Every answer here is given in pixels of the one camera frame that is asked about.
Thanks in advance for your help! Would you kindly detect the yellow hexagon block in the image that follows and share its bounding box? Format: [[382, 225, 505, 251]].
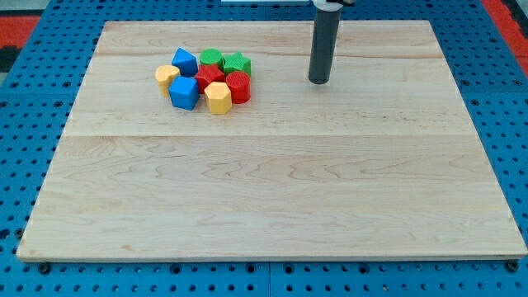
[[205, 82, 233, 115]]

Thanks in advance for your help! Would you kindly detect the red cylinder block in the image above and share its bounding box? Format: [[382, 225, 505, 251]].
[[225, 71, 251, 104]]

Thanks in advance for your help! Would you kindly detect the green star block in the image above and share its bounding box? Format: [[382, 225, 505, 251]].
[[224, 52, 252, 76]]

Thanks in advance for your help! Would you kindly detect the red star block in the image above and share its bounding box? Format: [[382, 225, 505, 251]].
[[195, 64, 225, 94]]

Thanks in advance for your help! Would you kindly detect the blue cube block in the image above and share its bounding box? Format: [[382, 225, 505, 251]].
[[168, 76, 200, 111]]

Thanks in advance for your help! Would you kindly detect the green cylinder block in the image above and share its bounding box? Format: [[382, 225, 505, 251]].
[[199, 48, 224, 70]]

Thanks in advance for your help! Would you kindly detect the blue triangular block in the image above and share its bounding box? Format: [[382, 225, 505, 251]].
[[172, 48, 198, 78]]

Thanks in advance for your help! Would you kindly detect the light wooden board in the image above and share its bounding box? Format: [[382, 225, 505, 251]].
[[16, 21, 527, 262]]

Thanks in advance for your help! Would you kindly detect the yellow heart block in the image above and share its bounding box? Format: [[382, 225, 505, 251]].
[[155, 64, 181, 97]]

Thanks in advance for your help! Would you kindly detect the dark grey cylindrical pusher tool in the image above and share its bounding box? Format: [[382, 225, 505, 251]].
[[308, 8, 342, 85]]

